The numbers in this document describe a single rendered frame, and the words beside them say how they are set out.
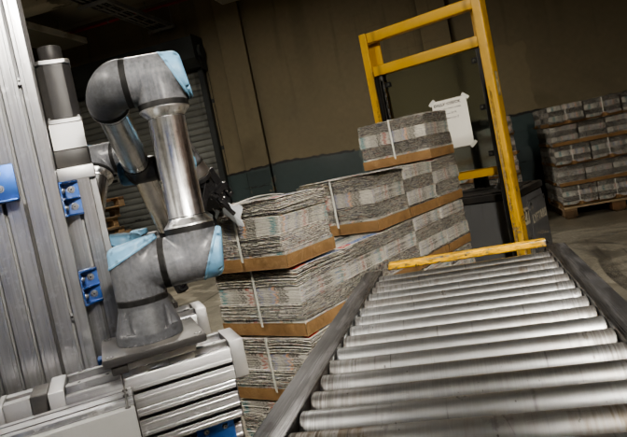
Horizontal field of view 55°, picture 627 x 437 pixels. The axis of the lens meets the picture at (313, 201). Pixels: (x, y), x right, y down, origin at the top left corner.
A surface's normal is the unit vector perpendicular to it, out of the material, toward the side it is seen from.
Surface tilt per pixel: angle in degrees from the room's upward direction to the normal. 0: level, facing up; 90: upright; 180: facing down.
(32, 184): 90
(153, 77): 88
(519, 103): 90
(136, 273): 90
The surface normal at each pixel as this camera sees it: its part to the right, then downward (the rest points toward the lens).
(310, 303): 0.80, -0.12
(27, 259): 0.34, -0.02
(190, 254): 0.13, -0.02
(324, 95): -0.23, 0.10
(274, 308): -0.58, 0.16
